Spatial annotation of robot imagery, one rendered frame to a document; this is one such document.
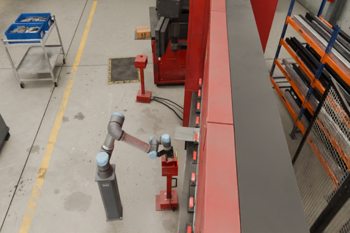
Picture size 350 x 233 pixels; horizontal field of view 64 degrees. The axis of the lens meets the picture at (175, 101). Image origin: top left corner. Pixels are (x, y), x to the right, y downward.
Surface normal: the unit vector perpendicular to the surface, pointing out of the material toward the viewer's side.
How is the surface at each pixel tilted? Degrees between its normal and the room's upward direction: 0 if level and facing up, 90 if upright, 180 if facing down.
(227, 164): 0
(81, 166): 0
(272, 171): 0
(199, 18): 90
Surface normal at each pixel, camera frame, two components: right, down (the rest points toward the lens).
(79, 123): 0.02, -0.76
